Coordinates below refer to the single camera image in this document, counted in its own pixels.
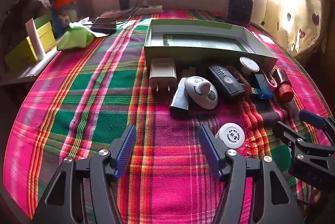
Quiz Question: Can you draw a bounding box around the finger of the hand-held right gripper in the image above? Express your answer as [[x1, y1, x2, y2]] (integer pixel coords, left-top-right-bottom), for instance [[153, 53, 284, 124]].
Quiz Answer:
[[273, 121, 335, 159], [299, 109, 335, 146]]

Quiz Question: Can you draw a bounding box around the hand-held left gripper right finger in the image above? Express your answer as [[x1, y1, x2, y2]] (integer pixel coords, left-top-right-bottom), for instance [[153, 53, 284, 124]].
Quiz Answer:
[[198, 124, 305, 224]]

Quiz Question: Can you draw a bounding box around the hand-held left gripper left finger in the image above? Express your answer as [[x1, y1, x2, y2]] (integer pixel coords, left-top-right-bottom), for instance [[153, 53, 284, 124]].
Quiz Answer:
[[31, 124, 137, 224]]

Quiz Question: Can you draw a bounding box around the small white round jar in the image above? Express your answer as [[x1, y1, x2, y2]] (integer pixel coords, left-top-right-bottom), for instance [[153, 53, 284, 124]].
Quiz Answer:
[[215, 122, 246, 149]]

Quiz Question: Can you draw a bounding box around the red-capped brown bottle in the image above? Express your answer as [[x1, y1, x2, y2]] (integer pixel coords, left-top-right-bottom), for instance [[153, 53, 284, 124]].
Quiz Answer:
[[272, 69, 294, 102]]

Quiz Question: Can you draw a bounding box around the blue transparent usb tester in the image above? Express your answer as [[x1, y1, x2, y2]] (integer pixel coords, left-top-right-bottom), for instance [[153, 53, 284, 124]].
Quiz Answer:
[[251, 73, 273, 100]]

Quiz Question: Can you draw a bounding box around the silver metal case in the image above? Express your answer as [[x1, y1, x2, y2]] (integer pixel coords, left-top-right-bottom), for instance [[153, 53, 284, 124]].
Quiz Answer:
[[169, 77, 189, 112]]

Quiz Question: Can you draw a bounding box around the white smiley face hook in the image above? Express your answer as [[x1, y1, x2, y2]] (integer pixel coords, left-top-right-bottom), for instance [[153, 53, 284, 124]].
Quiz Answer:
[[184, 76, 219, 110]]

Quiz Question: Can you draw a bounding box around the black remote key fob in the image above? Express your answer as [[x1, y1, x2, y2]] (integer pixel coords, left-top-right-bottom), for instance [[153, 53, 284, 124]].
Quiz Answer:
[[208, 64, 246, 97]]

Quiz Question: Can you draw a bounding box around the white and green suction cup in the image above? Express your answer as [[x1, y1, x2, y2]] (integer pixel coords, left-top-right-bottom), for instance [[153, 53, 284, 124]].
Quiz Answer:
[[239, 56, 260, 75]]

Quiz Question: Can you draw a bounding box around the white wall charger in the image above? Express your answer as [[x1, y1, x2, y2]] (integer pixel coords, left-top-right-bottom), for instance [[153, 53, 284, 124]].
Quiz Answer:
[[149, 58, 177, 93]]

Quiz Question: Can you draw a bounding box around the green cardboard box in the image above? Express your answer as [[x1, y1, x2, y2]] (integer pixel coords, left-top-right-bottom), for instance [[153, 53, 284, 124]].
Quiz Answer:
[[143, 19, 278, 70]]

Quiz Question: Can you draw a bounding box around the heart print curtain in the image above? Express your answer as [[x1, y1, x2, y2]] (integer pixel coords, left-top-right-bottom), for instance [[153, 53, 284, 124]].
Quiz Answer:
[[251, 0, 327, 57]]

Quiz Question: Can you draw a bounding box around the green tissue pack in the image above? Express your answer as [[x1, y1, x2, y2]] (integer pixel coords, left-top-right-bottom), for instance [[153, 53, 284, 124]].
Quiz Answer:
[[57, 22, 95, 51]]

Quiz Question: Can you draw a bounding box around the black smartphone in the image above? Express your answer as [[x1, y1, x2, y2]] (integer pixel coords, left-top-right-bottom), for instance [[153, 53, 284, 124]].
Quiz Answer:
[[90, 17, 117, 33]]

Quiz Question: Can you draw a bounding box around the grey portable heater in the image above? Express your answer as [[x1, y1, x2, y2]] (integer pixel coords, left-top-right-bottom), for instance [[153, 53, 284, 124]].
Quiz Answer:
[[226, 0, 254, 24]]

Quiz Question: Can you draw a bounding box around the yellow-green cardboard box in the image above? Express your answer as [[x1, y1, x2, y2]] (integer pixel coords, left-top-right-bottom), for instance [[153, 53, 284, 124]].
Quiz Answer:
[[4, 22, 57, 69]]

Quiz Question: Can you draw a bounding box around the white power strip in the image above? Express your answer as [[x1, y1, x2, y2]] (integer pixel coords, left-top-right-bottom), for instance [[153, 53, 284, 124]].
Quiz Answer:
[[101, 5, 163, 18]]

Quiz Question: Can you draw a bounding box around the white tube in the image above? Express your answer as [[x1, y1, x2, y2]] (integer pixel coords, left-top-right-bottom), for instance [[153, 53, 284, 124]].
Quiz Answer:
[[25, 18, 45, 61]]

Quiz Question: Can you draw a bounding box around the brown checked cloth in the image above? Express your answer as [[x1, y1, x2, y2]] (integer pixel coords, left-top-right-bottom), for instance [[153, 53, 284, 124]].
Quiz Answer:
[[8, 0, 51, 31]]

